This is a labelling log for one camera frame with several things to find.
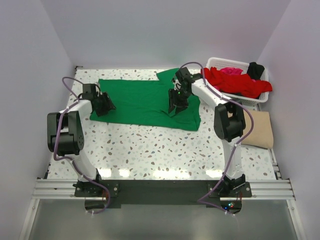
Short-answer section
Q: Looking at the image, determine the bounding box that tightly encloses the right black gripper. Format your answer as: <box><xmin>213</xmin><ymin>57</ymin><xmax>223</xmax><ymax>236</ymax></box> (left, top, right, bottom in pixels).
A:
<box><xmin>169</xmin><ymin>88</ymin><xmax>192</xmax><ymax>114</ymax></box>

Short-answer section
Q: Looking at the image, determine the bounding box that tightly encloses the green t shirt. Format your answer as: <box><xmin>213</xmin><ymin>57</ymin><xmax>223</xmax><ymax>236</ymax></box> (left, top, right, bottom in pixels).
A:
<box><xmin>89</xmin><ymin>68</ymin><xmax>201</xmax><ymax>132</ymax></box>

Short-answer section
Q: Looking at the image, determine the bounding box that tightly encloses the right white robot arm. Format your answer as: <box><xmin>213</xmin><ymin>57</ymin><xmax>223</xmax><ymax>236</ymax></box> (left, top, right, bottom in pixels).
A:
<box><xmin>168</xmin><ymin>67</ymin><xmax>246</xmax><ymax>197</ymax></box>

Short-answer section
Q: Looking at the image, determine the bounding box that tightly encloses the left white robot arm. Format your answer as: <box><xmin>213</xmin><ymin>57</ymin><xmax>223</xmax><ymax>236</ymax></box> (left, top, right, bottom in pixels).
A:
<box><xmin>47</xmin><ymin>83</ymin><xmax>116</xmax><ymax>196</ymax></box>

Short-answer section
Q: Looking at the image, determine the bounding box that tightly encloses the white plastic laundry basket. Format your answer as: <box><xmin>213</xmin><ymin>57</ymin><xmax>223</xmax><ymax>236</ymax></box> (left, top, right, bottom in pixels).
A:
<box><xmin>206</xmin><ymin>57</ymin><xmax>269</xmax><ymax>106</ymax></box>

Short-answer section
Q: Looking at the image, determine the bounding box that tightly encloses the pink t shirt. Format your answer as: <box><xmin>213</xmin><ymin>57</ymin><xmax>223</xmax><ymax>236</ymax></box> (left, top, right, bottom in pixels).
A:
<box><xmin>210</xmin><ymin>67</ymin><xmax>243</xmax><ymax>96</ymax></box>

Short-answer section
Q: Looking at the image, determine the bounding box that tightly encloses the red t shirt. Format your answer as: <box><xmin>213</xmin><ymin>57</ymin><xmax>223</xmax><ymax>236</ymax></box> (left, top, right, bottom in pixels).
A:
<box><xmin>200</xmin><ymin>62</ymin><xmax>273</xmax><ymax>99</ymax></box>

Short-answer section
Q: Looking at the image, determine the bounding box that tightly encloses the black t shirt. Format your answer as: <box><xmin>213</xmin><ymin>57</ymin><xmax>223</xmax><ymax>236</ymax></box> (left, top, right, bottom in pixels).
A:
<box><xmin>246</xmin><ymin>62</ymin><xmax>265</xmax><ymax>80</ymax></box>

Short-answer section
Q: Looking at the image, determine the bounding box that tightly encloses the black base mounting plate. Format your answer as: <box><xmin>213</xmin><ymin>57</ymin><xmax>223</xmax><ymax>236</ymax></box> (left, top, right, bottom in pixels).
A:
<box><xmin>74</xmin><ymin>179</ymin><xmax>252</xmax><ymax>210</ymax></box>

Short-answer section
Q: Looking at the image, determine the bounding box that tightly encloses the folded beige t shirt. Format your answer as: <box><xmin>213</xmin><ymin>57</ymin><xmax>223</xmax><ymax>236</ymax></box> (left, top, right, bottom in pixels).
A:
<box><xmin>241</xmin><ymin>109</ymin><xmax>274</xmax><ymax>149</ymax></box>

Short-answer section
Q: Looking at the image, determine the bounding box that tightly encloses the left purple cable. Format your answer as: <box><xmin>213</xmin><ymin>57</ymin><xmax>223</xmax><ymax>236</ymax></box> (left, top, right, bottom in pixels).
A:
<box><xmin>53</xmin><ymin>76</ymin><xmax>112</xmax><ymax>215</ymax></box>

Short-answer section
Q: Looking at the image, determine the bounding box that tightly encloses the purple cable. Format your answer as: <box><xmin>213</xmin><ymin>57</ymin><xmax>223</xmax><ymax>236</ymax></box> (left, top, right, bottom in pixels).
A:
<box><xmin>178</xmin><ymin>61</ymin><xmax>256</xmax><ymax>210</ymax></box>
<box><xmin>53</xmin><ymin>76</ymin><xmax>112</xmax><ymax>215</ymax></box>

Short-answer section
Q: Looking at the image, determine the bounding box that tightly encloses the aluminium frame rail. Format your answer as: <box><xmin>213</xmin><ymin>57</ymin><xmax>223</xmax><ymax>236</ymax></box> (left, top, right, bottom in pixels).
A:
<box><xmin>32</xmin><ymin>179</ymin><xmax>296</xmax><ymax>200</ymax></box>

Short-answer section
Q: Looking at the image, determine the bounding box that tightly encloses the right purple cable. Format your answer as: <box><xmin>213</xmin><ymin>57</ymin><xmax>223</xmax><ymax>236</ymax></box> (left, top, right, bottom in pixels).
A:
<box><xmin>178</xmin><ymin>61</ymin><xmax>256</xmax><ymax>210</ymax></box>

